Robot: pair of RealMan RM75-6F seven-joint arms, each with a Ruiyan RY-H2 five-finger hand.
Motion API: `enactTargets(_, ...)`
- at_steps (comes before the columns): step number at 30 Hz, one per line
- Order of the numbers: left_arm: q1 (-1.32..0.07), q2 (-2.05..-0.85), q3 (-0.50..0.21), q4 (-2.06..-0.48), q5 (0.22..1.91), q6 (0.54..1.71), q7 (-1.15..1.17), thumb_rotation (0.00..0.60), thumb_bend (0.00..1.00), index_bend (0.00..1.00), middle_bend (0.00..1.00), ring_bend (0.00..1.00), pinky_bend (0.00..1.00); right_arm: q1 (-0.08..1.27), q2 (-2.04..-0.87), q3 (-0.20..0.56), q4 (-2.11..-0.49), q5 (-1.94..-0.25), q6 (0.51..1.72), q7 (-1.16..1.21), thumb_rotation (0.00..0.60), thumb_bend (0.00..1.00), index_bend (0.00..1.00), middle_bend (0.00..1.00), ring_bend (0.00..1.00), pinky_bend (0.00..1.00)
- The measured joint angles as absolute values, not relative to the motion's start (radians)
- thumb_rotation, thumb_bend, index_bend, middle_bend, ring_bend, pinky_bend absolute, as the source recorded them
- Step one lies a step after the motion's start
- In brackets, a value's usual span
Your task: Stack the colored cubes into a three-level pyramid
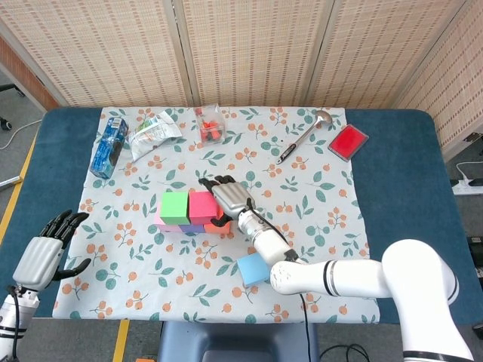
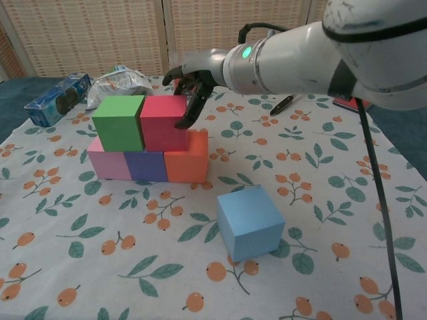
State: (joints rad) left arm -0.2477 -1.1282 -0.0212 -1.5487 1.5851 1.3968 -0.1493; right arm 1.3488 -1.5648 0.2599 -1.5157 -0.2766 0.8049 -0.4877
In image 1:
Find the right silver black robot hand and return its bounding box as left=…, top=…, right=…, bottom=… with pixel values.
left=198, top=174, right=255, bottom=229

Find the orange foam cube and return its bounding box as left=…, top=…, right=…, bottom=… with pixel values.
left=203, top=220, right=232, bottom=235

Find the pink foam cube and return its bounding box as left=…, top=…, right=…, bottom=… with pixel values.
left=154, top=214, right=183, bottom=233

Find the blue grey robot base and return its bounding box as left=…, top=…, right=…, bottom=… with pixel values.
left=157, top=322, right=321, bottom=362

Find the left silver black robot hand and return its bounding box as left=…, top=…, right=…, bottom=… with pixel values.
left=11, top=210, right=92, bottom=291

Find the dark blue table cover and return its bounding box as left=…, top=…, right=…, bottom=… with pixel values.
left=0, top=107, right=477, bottom=327

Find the black office chair base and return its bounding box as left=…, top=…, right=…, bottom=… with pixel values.
left=0, top=83, right=26, bottom=132

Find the black floor cable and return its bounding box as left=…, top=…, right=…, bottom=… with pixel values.
left=319, top=342, right=370, bottom=362

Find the green foam cube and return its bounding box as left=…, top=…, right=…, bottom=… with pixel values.
left=159, top=191, right=190, bottom=226

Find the clear box with red pieces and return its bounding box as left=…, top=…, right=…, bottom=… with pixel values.
left=194, top=103, right=226, bottom=146

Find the blue cookie package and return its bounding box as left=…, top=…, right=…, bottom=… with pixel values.
left=89, top=115, right=129, bottom=179

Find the white power cable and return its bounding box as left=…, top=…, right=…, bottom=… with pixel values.
left=455, top=161, right=483, bottom=183

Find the red ink pad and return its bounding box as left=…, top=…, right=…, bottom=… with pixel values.
left=327, top=123, right=370, bottom=163

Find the light blue foam cube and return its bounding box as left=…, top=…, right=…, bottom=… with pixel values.
left=236, top=251, right=272, bottom=287

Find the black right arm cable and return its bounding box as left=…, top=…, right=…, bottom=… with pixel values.
left=247, top=199, right=311, bottom=362

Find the bamboo folding screen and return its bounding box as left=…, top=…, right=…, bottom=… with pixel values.
left=0, top=0, right=483, bottom=154

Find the white floor cable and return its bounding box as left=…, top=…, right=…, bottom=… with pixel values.
left=0, top=118, right=43, bottom=151

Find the white power strip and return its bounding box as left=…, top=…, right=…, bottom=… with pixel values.
left=451, top=179, right=483, bottom=196

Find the floral patterned tablecloth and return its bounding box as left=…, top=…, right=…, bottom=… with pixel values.
left=51, top=106, right=380, bottom=325

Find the silver crumpled snack bag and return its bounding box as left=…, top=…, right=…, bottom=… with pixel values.
left=127, top=110, right=183, bottom=163

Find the red foam cube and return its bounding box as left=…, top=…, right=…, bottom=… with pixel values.
left=188, top=190, right=221, bottom=225

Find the metal ladle with black handle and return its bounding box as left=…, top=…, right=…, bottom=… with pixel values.
left=275, top=109, right=333, bottom=165

